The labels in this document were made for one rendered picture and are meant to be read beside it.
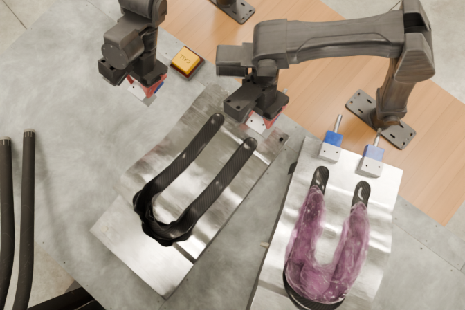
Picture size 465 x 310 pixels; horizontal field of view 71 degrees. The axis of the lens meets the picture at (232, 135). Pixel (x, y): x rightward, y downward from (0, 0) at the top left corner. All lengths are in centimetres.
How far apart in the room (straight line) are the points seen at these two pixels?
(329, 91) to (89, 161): 72
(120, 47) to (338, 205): 61
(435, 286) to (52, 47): 128
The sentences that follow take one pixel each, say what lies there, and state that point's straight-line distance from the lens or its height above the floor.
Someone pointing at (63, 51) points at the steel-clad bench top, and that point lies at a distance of 118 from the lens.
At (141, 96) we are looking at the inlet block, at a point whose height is 96.
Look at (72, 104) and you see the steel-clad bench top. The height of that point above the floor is 80.
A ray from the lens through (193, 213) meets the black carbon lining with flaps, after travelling 79.
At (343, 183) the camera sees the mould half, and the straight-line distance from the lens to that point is 88.
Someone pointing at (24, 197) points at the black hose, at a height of 88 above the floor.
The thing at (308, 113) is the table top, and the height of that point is 80.
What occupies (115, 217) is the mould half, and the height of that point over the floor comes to 86.
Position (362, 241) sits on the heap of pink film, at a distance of 82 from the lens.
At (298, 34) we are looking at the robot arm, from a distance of 58.
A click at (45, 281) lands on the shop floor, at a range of 199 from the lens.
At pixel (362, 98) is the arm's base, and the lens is 101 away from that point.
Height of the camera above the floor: 170
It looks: 75 degrees down
